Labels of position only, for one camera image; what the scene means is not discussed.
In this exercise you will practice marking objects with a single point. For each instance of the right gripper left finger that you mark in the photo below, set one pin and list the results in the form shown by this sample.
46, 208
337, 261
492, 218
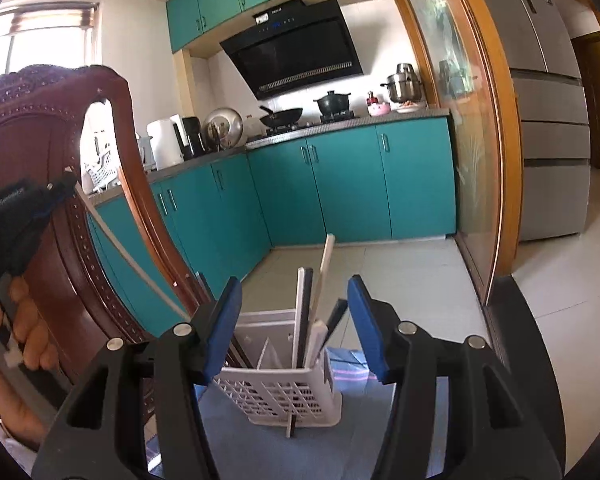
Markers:
99, 431

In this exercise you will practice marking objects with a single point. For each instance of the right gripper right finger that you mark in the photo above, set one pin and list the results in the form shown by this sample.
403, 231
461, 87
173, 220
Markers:
492, 430

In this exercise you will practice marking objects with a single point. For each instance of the white textured chopstick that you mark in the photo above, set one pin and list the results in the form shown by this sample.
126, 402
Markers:
126, 256
298, 318

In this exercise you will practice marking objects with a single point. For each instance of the light wooden chopstick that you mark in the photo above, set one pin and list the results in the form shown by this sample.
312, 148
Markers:
321, 276

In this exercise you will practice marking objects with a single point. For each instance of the reddish brown chopstick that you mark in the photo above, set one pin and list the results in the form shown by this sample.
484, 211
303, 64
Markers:
236, 355

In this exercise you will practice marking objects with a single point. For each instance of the teal kitchen cabinets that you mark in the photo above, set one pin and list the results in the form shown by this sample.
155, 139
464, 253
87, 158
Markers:
387, 181

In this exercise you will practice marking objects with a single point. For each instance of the person's left hand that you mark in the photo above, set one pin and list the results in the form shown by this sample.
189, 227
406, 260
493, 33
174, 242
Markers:
28, 344

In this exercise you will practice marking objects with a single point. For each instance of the carved wooden chair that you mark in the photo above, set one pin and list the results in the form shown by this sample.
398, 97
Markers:
42, 111

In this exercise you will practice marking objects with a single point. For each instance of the blue striped table cloth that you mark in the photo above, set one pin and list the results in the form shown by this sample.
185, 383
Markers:
348, 450

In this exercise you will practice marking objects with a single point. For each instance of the white kettle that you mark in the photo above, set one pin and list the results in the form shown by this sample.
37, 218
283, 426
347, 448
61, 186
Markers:
168, 141

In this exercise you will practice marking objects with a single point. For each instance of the white plastic utensil basket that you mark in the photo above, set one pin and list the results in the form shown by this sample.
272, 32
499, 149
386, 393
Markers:
263, 392

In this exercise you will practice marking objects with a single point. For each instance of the black chopstick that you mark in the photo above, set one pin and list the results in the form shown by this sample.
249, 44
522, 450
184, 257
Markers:
335, 317

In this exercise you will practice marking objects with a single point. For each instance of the cream short chopstick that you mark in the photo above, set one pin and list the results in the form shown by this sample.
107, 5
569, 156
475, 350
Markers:
318, 333

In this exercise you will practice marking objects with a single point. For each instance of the steel pan lid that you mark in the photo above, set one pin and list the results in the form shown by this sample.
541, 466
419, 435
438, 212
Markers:
224, 128

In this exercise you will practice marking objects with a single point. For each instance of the black wok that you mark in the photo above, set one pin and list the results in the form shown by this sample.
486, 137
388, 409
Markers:
281, 118

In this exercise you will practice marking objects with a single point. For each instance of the grey refrigerator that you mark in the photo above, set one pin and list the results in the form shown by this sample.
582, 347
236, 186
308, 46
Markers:
556, 141

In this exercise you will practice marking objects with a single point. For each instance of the black range hood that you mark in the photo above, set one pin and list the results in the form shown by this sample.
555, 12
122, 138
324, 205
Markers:
297, 47

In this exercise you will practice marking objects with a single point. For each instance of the dark cooking pot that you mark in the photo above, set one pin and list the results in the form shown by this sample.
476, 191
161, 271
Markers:
333, 103

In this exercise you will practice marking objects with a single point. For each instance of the pink bowl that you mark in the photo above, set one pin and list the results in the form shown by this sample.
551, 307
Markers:
379, 109

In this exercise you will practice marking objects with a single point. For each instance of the stainless steel pot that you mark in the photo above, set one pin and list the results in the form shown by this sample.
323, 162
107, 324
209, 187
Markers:
404, 85

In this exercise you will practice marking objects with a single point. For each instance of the wooden glass door frame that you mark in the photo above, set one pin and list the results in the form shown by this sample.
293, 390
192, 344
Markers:
463, 66

